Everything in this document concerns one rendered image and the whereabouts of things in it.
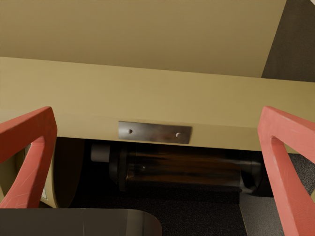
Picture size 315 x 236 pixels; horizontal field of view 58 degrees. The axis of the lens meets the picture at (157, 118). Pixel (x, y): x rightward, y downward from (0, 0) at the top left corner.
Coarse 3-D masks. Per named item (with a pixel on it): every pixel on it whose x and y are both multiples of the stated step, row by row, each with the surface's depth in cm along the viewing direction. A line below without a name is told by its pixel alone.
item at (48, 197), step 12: (60, 144) 49; (72, 144) 50; (84, 144) 51; (24, 156) 35; (60, 156) 49; (72, 156) 50; (60, 168) 48; (72, 168) 49; (48, 180) 35; (60, 180) 47; (72, 180) 48; (48, 192) 35; (60, 192) 45; (72, 192) 46; (48, 204) 38; (60, 204) 42
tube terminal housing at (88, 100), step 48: (0, 96) 28; (48, 96) 29; (96, 96) 30; (144, 96) 30; (192, 96) 31; (240, 96) 32; (288, 96) 33; (192, 144) 29; (240, 144) 29; (0, 192) 33
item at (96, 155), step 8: (96, 144) 42; (104, 144) 42; (112, 144) 39; (96, 152) 41; (104, 152) 41; (112, 152) 39; (96, 160) 42; (104, 160) 42; (112, 160) 39; (112, 168) 39; (112, 176) 40
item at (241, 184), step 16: (128, 144) 38; (144, 144) 39; (160, 144) 39; (128, 160) 38; (144, 160) 38; (160, 160) 38; (176, 160) 38; (192, 160) 38; (208, 160) 39; (224, 160) 39; (240, 160) 39; (256, 160) 39; (128, 176) 39; (144, 176) 39; (160, 176) 39; (176, 176) 39; (192, 176) 39; (208, 176) 39; (224, 176) 39; (240, 176) 39; (256, 176) 39; (240, 192) 42
